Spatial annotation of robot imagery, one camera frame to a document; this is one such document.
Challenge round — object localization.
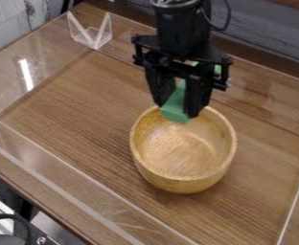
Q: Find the black cable lower left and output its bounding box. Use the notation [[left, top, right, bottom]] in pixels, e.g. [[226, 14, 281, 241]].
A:
[[0, 213, 32, 245]]

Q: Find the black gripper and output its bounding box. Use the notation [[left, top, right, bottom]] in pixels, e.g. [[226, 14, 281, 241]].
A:
[[132, 0, 231, 119]]

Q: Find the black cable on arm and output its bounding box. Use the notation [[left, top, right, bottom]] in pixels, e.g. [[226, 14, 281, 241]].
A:
[[198, 0, 234, 33]]

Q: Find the clear acrylic tray wall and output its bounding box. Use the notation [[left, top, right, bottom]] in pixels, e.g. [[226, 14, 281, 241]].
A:
[[0, 18, 299, 245]]

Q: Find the black metal bracket with bolt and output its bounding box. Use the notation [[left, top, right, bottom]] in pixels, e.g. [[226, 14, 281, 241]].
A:
[[13, 221, 60, 245]]

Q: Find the clear acrylic corner bracket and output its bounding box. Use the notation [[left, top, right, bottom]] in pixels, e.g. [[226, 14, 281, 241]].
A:
[[67, 12, 112, 50]]

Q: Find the brown wooden bowl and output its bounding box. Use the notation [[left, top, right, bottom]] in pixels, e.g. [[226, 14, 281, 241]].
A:
[[129, 106, 238, 194]]

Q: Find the green rectangular block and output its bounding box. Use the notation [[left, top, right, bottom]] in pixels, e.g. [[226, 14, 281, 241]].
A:
[[160, 61, 227, 123]]

